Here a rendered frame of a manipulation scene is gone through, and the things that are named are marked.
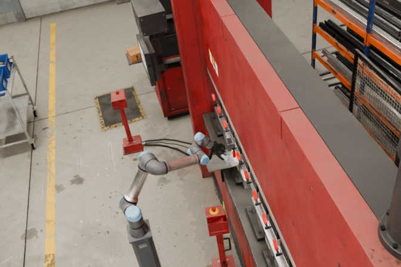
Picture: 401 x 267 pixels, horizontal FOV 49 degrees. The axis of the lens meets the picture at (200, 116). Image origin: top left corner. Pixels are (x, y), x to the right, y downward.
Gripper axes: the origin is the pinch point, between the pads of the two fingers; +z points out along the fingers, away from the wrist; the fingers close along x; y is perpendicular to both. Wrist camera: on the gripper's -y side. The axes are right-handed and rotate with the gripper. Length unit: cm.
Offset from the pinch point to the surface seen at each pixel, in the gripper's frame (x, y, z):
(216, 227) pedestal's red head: -48, -28, 10
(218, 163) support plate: -2.8, -6.4, -4.1
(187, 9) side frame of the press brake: 83, 50, -86
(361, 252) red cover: -186, 108, -75
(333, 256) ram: -168, 88, -54
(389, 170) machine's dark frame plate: -156, 124, -64
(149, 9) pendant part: 103, 21, -105
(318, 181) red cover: -155, 104, -78
